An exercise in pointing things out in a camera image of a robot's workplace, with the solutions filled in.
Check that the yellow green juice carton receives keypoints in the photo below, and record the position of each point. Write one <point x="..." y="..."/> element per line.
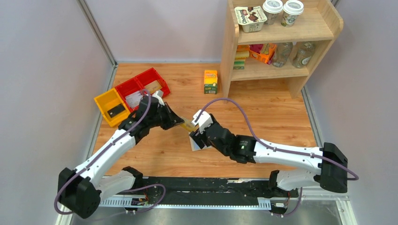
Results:
<point x="210" y="81"/>

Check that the left clear plastic bottle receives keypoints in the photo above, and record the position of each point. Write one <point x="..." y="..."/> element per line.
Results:
<point x="282" y="54"/>

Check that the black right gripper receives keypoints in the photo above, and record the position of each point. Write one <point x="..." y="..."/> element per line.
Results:
<point x="201" y="136"/>

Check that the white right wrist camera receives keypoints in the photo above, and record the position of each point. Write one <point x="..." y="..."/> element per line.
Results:
<point x="202" y="120"/>

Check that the wooden shelf unit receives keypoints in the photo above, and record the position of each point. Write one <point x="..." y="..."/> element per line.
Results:
<point x="320" y="22"/>

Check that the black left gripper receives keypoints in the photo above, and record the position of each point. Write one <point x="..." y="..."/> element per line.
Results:
<point x="167" y="113"/>

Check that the Chobani yogurt cup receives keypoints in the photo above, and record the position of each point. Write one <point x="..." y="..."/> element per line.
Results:
<point x="251" y="19"/>

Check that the aluminium frame rail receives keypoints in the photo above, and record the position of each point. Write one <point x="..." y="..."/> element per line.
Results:
<point x="131" y="201"/>

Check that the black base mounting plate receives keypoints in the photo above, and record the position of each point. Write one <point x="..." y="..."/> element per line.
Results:
<point x="208" y="191"/>

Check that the red far plastic bin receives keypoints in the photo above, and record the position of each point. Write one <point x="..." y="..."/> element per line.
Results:
<point x="153" y="74"/>

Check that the red middle plastic bin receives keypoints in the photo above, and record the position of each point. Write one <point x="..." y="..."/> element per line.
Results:
<point x="131" y="86"/>

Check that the left white-lidded paper cup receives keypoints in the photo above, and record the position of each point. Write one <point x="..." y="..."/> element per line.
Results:
<point x="271" y="9"/>

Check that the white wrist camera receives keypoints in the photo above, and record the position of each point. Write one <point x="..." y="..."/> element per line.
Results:
<point x="202" y="120"/>
<point x="158" y="95"/>

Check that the red plastic bin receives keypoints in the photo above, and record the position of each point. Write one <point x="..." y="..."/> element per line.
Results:
<point x="131" y="86"/>
<point x="153" y="74"/>

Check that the black credit card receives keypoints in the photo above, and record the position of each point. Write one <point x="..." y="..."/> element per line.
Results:
<point x="116" y="110"/>

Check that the clear plastic bottle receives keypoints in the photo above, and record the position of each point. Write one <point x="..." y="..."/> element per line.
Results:
<point x="282" y="54"/>
<point x="304" y="54"/>

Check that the yellow green sponge stack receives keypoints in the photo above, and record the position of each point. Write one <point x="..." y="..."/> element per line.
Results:
<point x="242" y="54"/>

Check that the right white-lidded paper cup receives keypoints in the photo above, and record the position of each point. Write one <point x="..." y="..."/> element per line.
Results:
<point x="292" y="9"/>

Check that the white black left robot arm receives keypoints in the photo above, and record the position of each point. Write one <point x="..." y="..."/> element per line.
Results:
<point x="102" y="167"/>

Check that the yellow plastic bin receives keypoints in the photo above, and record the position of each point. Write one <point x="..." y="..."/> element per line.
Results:
<point x="108" y="100"/>

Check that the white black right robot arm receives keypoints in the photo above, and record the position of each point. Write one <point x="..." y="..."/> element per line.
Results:
<point x="323" y="166"/>

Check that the white-lidded paper cup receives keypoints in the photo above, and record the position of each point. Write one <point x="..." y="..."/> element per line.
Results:
<point x="292" y="9"/>
<point x="271" y="9"/>

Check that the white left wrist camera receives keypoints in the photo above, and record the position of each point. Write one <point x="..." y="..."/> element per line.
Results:
<point x="158" y="95"/>

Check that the orange snack box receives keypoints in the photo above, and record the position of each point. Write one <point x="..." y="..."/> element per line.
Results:
<point x="263" y="52"/>

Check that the right clear plastic bottle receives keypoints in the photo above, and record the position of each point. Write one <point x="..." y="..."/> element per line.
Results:
<point x="304" y="54"/>

